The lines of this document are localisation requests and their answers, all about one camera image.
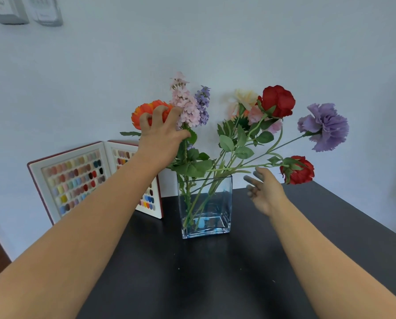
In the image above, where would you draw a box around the person's left hand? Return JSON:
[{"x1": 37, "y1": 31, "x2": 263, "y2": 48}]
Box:
[{"x1": 136, "y1": 105, "x2": 191, "y2": 170}]

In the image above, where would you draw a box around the person's right hand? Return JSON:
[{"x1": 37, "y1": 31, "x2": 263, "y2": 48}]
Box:
[{"x1": 243, "y1": 167, "x2": 290, "y2": 218}]

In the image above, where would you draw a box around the pale pink stock flower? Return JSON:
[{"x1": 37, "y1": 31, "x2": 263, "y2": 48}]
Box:
[{"x1": 170, "y1": 72, "x2": 202, "y2": 226}]

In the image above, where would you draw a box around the person's right forearm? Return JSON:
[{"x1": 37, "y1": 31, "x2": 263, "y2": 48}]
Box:
[{"x1": 270, "y1": 198, "x2": 396, "y2": 319}]

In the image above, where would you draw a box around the person's left forearm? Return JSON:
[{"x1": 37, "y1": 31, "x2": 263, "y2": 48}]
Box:
[{"x1": 0, "y1": 152, "x2": 167, "y2": 319}]

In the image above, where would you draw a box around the orange flower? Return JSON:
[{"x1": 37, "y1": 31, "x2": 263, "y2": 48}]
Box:
[{"x1": 131, "y1": 100, "x2": 174, "y2": 130}]

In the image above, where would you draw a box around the lilac spike flower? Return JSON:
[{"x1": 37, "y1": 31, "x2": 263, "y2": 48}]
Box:
[{"x1": 194, "y1": 86, "x2": 211, "y2": 126}]

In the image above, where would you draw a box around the small red rose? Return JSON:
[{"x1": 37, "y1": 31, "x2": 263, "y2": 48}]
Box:
[{"x1": 208, "y1": 155, "x2": 315, "y2": 186}]

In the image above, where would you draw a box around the square glass vase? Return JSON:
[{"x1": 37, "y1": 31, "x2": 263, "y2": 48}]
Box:
[{"x1": 177, "y1": 175, "x2": 234, "y2": 239}]

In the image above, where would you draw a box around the small pink flower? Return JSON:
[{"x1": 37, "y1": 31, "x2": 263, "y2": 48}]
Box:
[{"x1": 247, "y1": 106, "x2": 283, "y2": 134}]

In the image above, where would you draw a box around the cream flower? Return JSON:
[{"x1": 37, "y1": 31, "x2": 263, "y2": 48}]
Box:
[{"x1": 229, "y1": 89, "x2": 259, "y2": 117}]

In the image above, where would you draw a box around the large red rose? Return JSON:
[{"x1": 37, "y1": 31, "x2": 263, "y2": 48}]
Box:
[{"x1": 218, "y1": 85, "x2": 296, "y2": 176}]

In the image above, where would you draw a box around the purple carnation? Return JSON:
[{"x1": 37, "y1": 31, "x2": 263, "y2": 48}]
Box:
[{"x1": 238, "y1": 103, "x2": 350, "y2": 168}]

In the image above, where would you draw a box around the nail colour sample book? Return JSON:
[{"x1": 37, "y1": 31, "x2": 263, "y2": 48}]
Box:
[{"x1": 27, "y1": 139, "x2": 164, "y2": 226}]

